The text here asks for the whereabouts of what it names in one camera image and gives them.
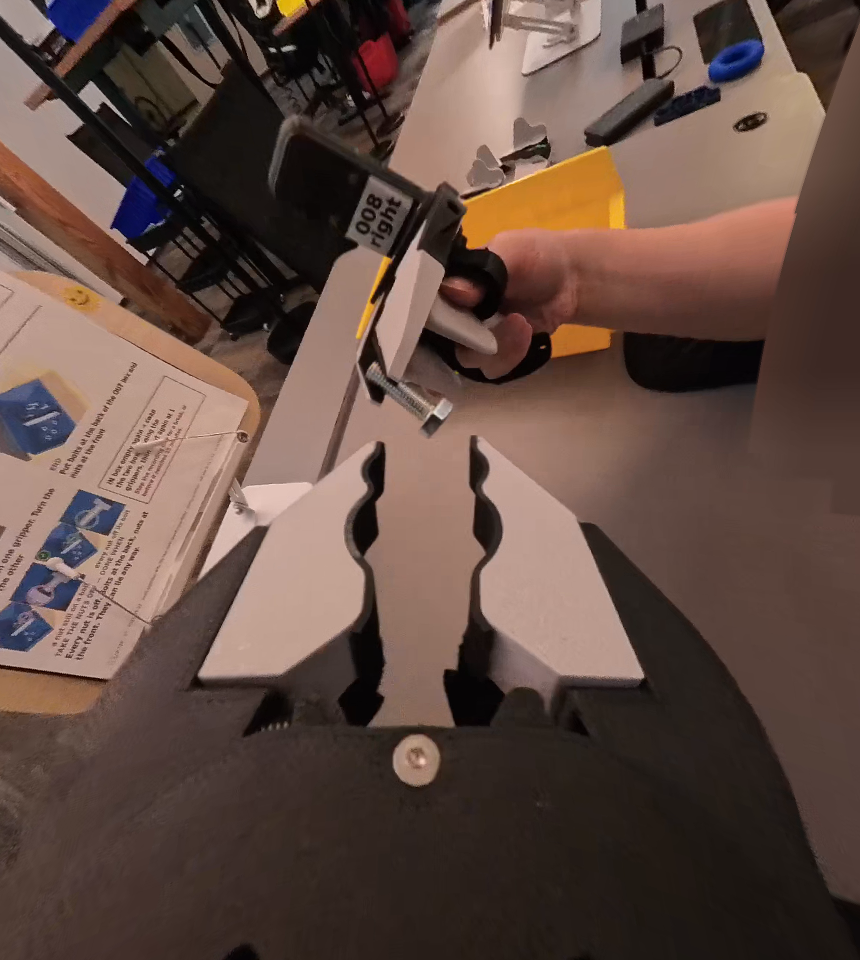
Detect black wrist rest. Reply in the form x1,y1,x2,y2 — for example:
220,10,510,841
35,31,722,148
621,330,767,393

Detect steel hex bolt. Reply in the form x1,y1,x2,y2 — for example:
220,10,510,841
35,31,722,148
364,360,455,438

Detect white metal stand base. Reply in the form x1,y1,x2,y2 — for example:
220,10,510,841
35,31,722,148
201,482,316,579

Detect person's right hand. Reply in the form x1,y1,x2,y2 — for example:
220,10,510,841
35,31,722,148
437,225,581,382

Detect wooden top desk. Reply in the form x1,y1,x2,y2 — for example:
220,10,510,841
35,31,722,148
25,0,139,110

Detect white tray stand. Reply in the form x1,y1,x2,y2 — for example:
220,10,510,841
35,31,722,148
486,0,604,76

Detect thick wooden post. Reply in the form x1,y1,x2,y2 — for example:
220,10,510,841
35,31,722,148
0,97,214,346

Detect blue plastic bin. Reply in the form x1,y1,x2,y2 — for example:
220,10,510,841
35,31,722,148
47,0,113,39
111,146,178,241

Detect black box device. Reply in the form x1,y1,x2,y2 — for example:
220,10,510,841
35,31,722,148
619,3,668,65

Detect yellow plastic bin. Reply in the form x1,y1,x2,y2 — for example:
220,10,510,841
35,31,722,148
355,146,628,361

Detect blue rubber ring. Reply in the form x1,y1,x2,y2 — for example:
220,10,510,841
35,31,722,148
707,41,766,84

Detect blue toy brick plate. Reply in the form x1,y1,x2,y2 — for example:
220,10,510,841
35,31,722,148
653,86,722,127

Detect black wire cart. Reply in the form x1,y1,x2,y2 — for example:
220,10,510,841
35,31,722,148
62,97,289,339

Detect black rectangular pad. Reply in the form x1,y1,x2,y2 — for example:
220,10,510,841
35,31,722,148
692,0,766,65

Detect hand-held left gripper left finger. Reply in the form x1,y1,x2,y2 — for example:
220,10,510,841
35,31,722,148
196,441,390,699

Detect black power bank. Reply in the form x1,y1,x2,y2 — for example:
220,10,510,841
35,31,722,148
583,77,676,147

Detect black pole stand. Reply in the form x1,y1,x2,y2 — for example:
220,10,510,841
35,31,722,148
0,0,320,366

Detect printed instruction sheet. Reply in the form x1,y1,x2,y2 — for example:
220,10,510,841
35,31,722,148
0,247,251,682

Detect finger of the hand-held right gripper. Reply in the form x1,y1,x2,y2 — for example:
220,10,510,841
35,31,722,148
376,227,448,378
357,258,405,406

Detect red bag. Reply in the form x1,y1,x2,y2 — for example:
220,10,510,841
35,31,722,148
351,33,401,93

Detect person's right forearm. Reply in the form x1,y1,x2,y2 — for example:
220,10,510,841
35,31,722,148
568,196,799,348

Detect instruction sheet on board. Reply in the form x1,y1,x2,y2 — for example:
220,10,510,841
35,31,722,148
0,268,262,715

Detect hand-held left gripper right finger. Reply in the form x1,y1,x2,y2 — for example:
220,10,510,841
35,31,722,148
467,435,647,700

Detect black mesh chair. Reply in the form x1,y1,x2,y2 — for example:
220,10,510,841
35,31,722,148
167,60,360,294

